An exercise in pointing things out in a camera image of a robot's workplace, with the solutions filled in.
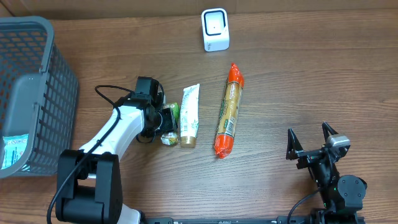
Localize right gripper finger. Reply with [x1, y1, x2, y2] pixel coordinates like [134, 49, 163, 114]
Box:
[286, 128, 303, 160]
[322, 122, 338, 142]

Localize green juice carton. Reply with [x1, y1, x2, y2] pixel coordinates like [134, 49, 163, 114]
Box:
[161, 103, 180, 146]

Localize white cosmetic tube gold cap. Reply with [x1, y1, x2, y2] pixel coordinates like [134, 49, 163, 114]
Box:
[180, 83, 200, 148]

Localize orange biscuit roll package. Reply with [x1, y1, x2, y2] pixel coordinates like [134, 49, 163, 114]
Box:
[213, 63, 244, 159]

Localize teal wet wipes pack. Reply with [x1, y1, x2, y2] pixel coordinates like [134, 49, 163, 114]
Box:
[1, 134, 29, 169]

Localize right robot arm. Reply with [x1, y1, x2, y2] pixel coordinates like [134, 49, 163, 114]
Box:
[285, 122, 368, 223]

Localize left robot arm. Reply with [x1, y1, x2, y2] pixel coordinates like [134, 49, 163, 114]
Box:
[48, 92, 177, 223]

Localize white barcode scanner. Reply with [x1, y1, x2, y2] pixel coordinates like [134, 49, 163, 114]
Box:
[201, 8, 230, 52]

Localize grey plastic shopping basket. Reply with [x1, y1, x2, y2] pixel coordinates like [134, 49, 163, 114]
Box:
[1, 16, 80, 179]

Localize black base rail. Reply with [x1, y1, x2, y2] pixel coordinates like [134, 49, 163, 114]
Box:
[136, 214, 366, 224]

